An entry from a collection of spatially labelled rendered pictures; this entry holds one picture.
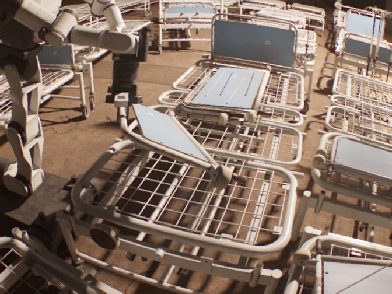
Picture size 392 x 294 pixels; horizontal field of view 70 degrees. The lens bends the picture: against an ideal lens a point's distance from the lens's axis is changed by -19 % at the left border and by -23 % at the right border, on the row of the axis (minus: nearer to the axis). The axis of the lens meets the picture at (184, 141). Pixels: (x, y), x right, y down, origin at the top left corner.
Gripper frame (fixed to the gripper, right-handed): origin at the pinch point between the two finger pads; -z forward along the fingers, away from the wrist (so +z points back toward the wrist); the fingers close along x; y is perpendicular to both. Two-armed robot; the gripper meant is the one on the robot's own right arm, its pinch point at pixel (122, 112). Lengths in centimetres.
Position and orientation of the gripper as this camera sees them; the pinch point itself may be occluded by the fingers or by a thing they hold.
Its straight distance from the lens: 112.1
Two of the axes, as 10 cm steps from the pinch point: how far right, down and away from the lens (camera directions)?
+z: 0.7, -9.7, -2.4
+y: -2.0, -2.5, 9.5
